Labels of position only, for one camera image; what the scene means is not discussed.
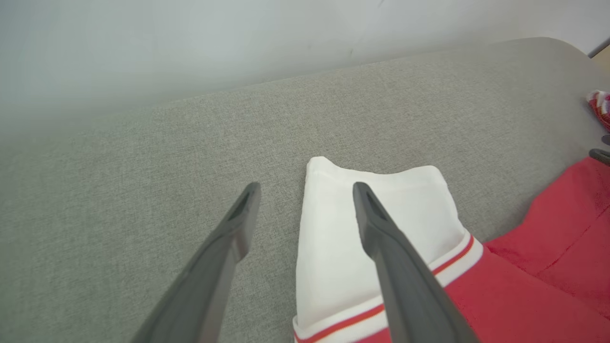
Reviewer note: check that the red jersey with white sleeves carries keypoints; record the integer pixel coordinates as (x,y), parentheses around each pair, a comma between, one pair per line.
(333,247)

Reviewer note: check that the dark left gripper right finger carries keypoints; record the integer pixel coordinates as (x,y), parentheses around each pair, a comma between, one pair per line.
(410,286)

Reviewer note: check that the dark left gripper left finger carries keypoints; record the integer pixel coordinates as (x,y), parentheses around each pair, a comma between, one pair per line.
(209,286)

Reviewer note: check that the red shorts with white stripe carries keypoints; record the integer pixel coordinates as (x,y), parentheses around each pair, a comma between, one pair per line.
(601,109)

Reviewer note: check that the grey fabric sofa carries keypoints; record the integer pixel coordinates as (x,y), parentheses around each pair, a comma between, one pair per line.
(143,166)

